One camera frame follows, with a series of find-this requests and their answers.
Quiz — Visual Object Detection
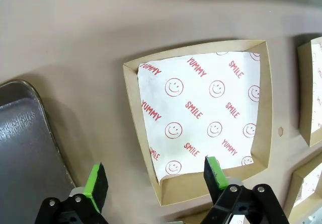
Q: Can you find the dark metal tray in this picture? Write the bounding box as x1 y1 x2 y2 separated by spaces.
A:
0 80 77 224

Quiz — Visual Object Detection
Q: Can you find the kraft paper food box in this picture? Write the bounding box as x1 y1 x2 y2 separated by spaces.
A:
122 39 274 207
283 156 322 224
297 36 322 148

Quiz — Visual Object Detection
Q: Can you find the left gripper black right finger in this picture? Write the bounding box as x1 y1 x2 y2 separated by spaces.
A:
201 156 290 224

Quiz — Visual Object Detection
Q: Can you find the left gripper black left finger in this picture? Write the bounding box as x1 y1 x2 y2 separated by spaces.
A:
34 162 109 224

